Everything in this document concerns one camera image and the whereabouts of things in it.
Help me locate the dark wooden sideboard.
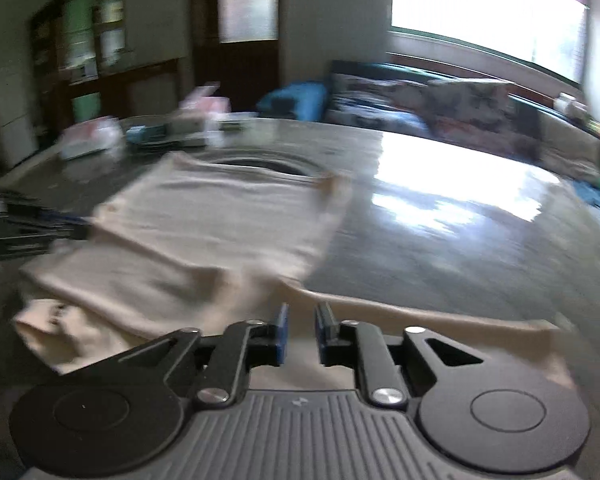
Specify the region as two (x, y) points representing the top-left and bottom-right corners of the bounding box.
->
(55, 57), (182, 127)

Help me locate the round black table insert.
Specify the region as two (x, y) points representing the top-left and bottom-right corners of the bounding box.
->
(215, 152), (322, 181)

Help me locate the pink white soft tissue pack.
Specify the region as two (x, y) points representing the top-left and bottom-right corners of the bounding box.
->
(61, 117), (126, 161)

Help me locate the upright butterfly print pillow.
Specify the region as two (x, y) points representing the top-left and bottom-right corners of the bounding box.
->
(425, 77), (516, 134)

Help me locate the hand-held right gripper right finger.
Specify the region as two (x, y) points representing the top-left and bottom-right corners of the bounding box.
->
(315, 302), (501, 407)

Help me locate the cream sweatshirt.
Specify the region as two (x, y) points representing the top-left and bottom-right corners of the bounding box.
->
(12, 152), (588, 396)

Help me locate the dark wooden door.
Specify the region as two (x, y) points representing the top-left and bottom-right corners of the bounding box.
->
(190, 0), (281, 112)

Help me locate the window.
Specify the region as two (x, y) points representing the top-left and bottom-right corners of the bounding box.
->
(390, 0), (594, 84)

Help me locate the flat butterfly print pillow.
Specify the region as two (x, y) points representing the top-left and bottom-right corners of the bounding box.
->
(327, 72), (431, 127)

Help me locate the dark wooden shelf cabinet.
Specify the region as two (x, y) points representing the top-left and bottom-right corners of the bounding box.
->
(27, 0), (127, 86)

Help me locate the panda plush toy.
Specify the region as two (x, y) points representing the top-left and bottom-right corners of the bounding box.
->
(552, 92), (589, 116)

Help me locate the grey pillow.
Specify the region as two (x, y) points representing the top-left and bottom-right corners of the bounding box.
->
(535, 124), (600, 162)

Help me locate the pink tissue box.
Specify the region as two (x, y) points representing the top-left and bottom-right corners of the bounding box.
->
(167, 85), (231, 136)

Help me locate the dark blue sofa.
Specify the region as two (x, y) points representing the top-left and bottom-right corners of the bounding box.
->
(257, 60), (600, 188)

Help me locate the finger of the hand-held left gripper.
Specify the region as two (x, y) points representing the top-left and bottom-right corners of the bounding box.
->
(0, 227), (92, 267)
(0, 201), (89, 227)

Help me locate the blue cushion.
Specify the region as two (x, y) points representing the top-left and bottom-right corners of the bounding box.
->
(257, 82), (329, 121)

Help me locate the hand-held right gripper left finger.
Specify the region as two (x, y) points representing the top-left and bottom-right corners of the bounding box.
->
(114, 304), (289, 407)

